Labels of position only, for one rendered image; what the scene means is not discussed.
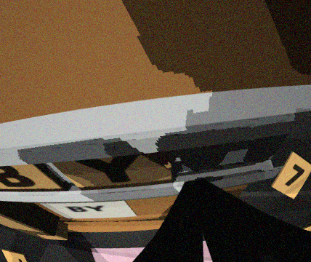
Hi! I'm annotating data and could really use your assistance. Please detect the white paper ticket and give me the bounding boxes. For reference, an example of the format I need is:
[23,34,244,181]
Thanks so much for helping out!
[42,201,137,219]

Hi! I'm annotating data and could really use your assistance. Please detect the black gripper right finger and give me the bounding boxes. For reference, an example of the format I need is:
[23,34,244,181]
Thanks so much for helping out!
[196,180,311,262]

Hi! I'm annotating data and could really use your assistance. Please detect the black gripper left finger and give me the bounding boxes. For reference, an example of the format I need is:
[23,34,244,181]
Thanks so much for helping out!
[133,180,204,262]

